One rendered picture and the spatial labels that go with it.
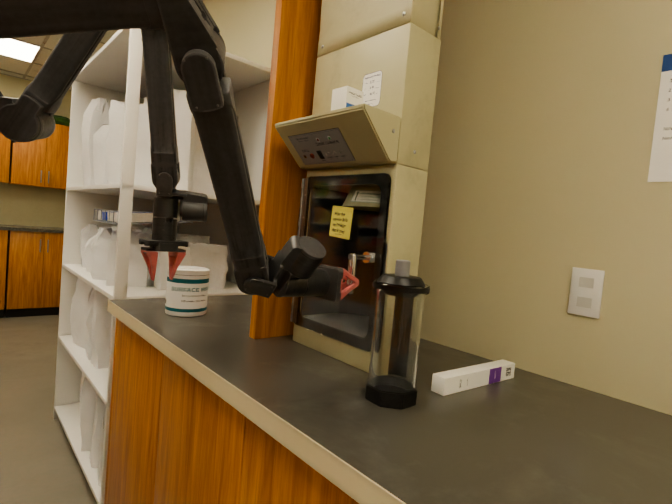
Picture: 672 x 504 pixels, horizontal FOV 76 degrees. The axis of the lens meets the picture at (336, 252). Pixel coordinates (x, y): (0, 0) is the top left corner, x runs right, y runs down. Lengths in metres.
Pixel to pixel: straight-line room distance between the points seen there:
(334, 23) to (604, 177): 0.76
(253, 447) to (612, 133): 1.05
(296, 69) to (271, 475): 0.98
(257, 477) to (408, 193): 0.65
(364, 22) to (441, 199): 0.57
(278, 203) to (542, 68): 0.78
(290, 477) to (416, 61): 0.86
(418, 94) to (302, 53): 0.41
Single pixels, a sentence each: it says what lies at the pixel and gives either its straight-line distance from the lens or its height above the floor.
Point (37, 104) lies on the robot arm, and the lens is 1.13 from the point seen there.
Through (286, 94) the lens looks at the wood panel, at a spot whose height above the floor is 1.61.
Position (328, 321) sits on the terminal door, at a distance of 1.07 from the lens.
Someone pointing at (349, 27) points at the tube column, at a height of 1.75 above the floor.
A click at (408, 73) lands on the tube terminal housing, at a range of 1.01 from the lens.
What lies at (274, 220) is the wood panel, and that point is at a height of 1.27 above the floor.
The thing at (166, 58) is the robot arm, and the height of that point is 1.60.
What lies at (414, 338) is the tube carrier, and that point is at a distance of 0.82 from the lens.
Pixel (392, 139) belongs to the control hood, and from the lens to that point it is 0.95.
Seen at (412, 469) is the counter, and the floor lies 0.94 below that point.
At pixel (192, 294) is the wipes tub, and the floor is 1.01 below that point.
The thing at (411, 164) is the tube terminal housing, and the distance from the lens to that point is 0.99.
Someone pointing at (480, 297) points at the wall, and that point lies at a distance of 1.31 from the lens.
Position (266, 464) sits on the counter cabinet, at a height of 0.82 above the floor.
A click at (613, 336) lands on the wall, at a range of 1.19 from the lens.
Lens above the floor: 1.26
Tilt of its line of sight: 3 degrees down
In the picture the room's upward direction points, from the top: 5 degrees clockwise
